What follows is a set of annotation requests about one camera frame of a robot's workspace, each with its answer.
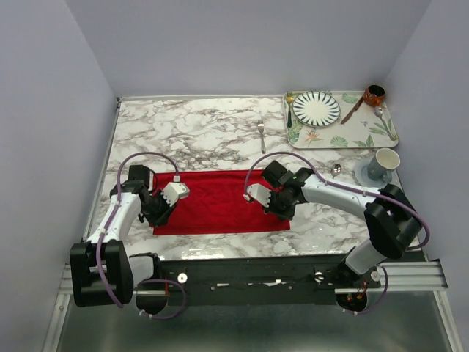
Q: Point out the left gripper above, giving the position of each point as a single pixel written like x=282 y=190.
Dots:
x=161 y=218

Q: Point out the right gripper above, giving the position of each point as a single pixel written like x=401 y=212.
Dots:
x=287 y=214

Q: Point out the red cloth napkin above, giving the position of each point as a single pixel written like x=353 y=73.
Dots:
x=216 y=205

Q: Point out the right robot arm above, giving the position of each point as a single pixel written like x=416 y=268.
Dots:
x=390 y=218

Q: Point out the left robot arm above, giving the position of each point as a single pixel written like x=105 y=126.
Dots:
x=100 y=267

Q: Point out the silver spoon on table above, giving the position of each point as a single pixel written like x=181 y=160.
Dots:
x=335 y=170

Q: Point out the silver fork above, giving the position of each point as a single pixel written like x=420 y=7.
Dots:
x=261 y=129

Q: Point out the grey saucer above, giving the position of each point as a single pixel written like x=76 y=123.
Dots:
x=360 y=171

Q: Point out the floral serving tray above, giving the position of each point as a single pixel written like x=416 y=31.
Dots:
x=364 y=130

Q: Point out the striped white plate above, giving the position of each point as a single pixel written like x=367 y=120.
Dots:
x=316 y=109

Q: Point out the grey white mug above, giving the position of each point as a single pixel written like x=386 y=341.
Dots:
x=385 y=160

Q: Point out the silver spoon on tray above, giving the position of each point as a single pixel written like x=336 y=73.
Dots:
x=378 y=112

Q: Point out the orange black cup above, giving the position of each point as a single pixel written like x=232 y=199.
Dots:
x=374 y=95

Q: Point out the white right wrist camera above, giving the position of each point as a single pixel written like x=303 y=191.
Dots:
x=259 y=193

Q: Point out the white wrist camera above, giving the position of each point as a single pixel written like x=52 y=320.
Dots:
x=259 y=193
x=174 y=191

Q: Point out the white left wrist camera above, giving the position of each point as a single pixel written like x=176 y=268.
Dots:
x=174 y=191

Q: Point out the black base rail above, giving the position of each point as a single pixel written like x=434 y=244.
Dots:
x=311 y=279

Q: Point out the brown handled knife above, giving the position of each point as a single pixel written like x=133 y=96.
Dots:
x=352 y=111

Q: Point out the gold fork green handle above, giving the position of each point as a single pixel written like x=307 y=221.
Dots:
x=289 y=100

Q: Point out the aluminium frame rail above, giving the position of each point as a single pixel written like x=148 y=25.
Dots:
x=413 y=276

